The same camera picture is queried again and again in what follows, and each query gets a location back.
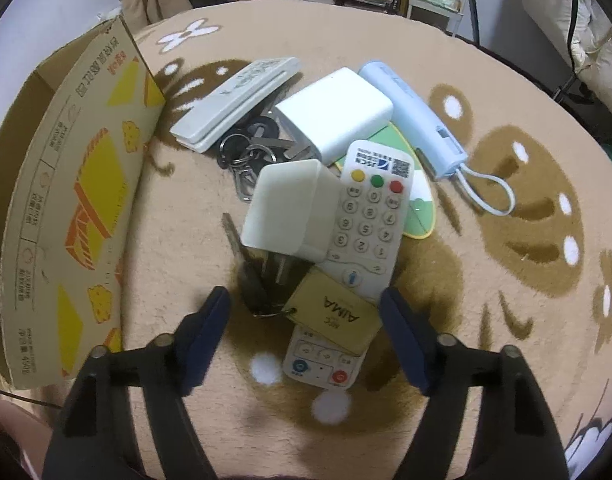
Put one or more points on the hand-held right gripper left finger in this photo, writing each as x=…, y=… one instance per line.
x=205, y=340

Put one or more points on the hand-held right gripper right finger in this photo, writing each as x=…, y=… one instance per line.
x=405, y=340

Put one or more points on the gold key tag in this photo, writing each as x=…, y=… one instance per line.
x=336, y=310

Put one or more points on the white remote control coloured buttons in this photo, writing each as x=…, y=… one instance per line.
x=368, y=210

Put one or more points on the cream plug charger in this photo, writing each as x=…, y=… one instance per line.
x=288, y=207

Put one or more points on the printed cardboard box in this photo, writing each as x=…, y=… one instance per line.
x=80, y=200

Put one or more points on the light blue power bank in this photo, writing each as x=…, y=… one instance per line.
x=411, y=110

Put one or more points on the black head key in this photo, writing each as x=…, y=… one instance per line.
x=248, y=275

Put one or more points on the green oval card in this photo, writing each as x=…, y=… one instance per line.
x=418, y=205

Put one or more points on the flat white grey case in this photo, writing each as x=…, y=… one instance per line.
x=235, y=102

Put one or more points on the large white plug charger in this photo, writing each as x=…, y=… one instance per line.
x=336, y=110

